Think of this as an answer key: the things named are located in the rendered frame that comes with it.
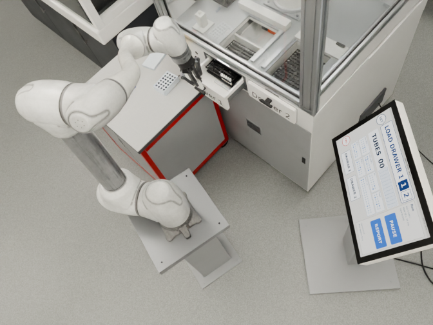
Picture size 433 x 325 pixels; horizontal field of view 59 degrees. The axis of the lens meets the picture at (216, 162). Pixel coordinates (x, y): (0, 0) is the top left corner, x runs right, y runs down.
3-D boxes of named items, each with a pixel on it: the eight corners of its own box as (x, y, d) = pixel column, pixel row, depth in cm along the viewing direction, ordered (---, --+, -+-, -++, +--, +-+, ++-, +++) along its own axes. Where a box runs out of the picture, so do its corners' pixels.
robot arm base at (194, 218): (172, 250, 168) (168, 246, 164) (151, 211, 180) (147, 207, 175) (207, 227, 171) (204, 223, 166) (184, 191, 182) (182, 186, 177)
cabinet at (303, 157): (308, 197, 250) (313, 135, 180) (199, 118, 294) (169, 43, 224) (392, 99, 271) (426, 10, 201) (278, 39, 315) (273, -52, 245)
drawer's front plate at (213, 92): (227, 110, 193) (224, 97, 184) (188, 84, 206) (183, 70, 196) (230, 108, 194) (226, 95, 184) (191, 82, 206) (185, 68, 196)
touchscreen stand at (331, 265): (309, 295, 224) (319, 254, 134) (298, 221, 245) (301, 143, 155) (399, 288, 217) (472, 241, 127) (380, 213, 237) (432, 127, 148)
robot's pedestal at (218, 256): (202, 289, 236) (166, 263, 170) (178, 249, 250) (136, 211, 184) (242, 261, 240) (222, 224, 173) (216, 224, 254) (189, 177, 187)
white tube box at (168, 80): (165, 96, 212) (163, 91, 209) (154, 89, 216) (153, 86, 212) (180, 80, 215) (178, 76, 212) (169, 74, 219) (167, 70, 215)
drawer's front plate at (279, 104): (294, 124, 183) (294, 111, 173) (249, 95, 195) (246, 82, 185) (296, 122, 183) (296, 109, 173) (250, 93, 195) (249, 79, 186)
